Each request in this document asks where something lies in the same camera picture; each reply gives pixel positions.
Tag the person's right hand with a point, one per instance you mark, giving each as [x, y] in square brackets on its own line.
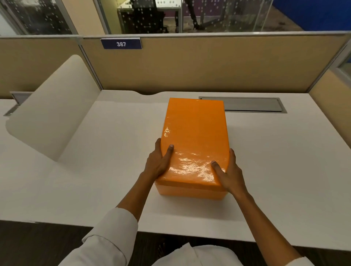
[231, 178]

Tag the person's left hand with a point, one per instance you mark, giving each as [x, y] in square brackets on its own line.
[155, 166]

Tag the person's right thumb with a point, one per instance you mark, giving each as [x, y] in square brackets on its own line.
[218, 170]

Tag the person's left thumb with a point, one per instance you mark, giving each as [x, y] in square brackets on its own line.
[167, 157]

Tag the orange glossy box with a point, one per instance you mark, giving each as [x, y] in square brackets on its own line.
[196, 142]

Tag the person's right forearm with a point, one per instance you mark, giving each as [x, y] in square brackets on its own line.
[267, 230]

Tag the person's left forearm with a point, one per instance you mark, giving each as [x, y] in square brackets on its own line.
[124, 216]

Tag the person's white shirt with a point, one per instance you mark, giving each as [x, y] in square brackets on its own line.
[203, 256]

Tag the beige cubicle partition panel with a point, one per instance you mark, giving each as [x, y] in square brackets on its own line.
[175, 64]

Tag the blue number plate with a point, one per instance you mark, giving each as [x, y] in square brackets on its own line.
[121, 43]

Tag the white curved desk divider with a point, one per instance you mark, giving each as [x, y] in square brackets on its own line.
[53, 109]

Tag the beige side partition panel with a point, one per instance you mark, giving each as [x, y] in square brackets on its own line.
[333, 104]

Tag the black office chair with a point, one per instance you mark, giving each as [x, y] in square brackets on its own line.
[146, 19]

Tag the white background desk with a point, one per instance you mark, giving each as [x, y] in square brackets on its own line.
[153, 12]

